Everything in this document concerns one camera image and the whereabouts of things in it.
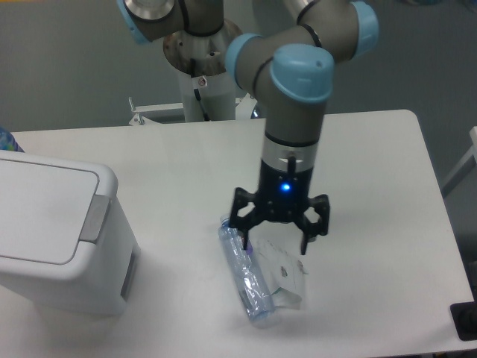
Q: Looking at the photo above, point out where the blue patterned object left edge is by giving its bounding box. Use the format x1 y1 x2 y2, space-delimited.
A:
0 127 25 152

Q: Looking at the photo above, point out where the white frame right edge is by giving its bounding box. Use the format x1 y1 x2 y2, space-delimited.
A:
440 126 476 198

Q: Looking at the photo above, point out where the white pedestal base frame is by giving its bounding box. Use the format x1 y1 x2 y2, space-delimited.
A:
128 93 264 126

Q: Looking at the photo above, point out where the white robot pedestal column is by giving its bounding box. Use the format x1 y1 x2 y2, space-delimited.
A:
163 19 241 122

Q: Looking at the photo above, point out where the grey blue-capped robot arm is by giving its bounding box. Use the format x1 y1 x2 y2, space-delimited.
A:
220 1 379 246

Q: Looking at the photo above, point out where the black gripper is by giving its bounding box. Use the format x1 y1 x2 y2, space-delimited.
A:
229 158 330 256

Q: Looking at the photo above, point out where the clear plastic water bottle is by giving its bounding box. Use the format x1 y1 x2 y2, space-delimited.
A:
218 215 276 327

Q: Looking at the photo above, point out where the crumpled white paper wrapper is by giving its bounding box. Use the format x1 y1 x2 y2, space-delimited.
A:
252 239 308 310

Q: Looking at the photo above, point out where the white push-lid trash can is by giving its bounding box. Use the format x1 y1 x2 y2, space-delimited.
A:
1 151 140 315

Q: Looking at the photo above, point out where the black pedestal cable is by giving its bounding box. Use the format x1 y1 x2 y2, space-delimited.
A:
189 57 210 122

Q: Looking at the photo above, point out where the black device table corner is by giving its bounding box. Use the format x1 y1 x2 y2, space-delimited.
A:
450 301 476 342

